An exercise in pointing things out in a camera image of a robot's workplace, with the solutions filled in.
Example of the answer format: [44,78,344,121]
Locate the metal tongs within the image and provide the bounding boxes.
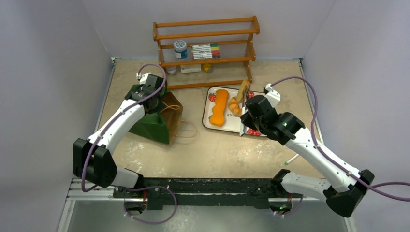
[239,89,249,137]

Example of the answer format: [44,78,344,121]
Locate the fake croissant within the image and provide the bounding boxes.
[228,97,242,116]

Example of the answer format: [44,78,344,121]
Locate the strawberry print white tray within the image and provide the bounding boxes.
[202,86,270,138]

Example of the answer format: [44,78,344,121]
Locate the fake bread slice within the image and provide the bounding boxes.
[236,80,250,103]

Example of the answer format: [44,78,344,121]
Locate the orange fake bread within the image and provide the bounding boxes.
[209,89,229,127]

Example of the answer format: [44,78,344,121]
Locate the green brown paper bag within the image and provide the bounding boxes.
[129,91,198,145]

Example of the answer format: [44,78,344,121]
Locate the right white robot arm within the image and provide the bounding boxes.
[240,95,375,218]

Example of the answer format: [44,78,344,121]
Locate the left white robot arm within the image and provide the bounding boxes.
[73,73,166,198]

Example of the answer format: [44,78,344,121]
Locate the small jar lower shelf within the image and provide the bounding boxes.
[166,66,176,75]

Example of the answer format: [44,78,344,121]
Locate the white small box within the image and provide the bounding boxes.
[180,64,202,74]

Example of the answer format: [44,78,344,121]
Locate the blue white jar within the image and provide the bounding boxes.
[173,40,188,59]

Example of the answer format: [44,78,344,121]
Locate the wooden shelf rack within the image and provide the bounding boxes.
[152,15,261,83]

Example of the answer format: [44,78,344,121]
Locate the green tipped white pen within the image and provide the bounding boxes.
[284,154,299,165]

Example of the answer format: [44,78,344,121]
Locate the yellow small cube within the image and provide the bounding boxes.
[203,63,213,73]

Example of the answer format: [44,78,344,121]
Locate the coloured marker set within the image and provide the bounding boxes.
[191,43,220,60]

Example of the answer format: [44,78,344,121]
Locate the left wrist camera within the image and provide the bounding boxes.
[136,72,151,85]

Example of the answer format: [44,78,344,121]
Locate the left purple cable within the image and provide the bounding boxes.
[80,64,167,193]

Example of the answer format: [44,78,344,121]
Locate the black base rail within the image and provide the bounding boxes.
[113,177,299,213]

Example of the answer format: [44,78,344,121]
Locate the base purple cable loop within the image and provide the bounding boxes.
[123,185,178,225]

